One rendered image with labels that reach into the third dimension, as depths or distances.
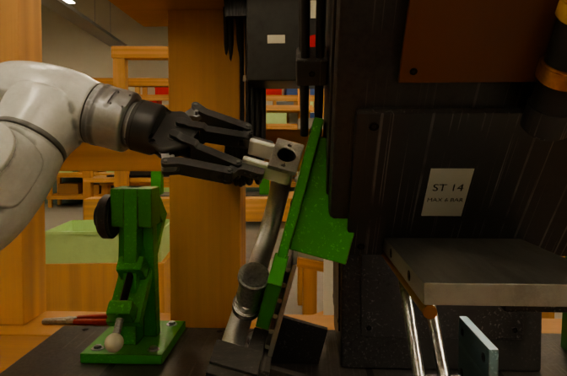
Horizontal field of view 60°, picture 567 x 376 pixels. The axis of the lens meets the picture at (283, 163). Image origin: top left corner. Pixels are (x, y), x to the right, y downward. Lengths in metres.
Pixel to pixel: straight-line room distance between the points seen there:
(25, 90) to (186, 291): 0.49
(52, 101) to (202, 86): 0.34
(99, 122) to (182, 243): 0.37
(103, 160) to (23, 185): 0.46
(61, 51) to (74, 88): 10.93
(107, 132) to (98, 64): 10.64
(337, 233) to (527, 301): 0.23
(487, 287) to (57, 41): 11.47
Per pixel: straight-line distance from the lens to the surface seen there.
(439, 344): 0.57
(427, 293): 0.42
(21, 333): 1.12
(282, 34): 0.86
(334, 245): 0.59
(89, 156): 1.13
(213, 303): 1.01
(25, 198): 0.68
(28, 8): 1.16
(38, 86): 0.74
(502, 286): 0.44
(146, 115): 0.70
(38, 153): 0.69
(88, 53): 11.45
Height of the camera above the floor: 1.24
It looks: 2 degrees down
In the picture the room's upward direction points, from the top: straight up
